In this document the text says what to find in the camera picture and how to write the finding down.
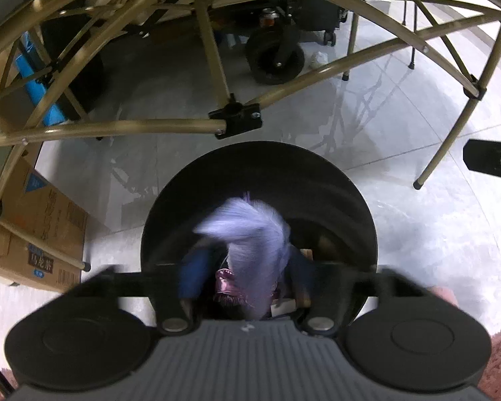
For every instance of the blue white carton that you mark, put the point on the blue white carton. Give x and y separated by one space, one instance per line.
37 87

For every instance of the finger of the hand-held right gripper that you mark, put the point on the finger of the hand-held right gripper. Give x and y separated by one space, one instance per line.
488 156

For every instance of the folding slatted camping table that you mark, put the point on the folding slatted camping table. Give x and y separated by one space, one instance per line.
108 126

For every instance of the black caster wheel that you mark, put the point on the black caster wheel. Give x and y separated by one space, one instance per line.
271 56

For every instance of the printed cardboard box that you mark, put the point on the printed cardboard box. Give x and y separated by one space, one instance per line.
46 225

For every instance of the white crumpled tissue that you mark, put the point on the white crumpled tissue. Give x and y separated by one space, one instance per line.
319 60

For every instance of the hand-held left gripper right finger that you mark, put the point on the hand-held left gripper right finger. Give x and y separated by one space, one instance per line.
304 277

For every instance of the black round trash bin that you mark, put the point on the black round trash bin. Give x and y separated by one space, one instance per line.
259 167

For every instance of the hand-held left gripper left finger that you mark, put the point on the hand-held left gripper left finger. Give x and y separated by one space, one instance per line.
192 277

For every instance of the black suitcase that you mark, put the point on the black suitcase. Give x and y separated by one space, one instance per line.
321 4

